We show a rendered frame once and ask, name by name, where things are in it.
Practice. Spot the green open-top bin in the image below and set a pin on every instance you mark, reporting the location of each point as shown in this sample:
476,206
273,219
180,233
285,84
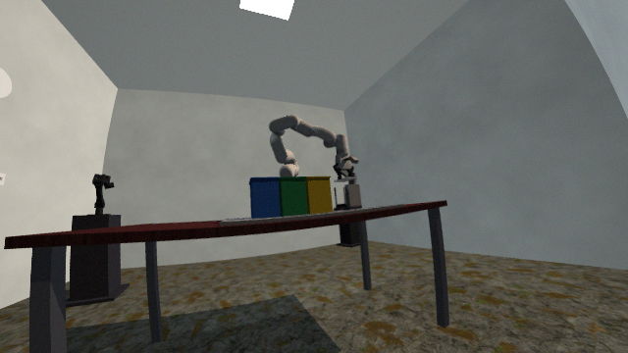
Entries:
293,199

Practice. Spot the yellow open-top bin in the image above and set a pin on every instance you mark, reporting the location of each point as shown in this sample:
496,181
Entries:
318,192

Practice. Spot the blue open-top bin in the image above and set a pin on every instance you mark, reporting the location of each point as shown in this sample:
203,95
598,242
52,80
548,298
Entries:
265,197

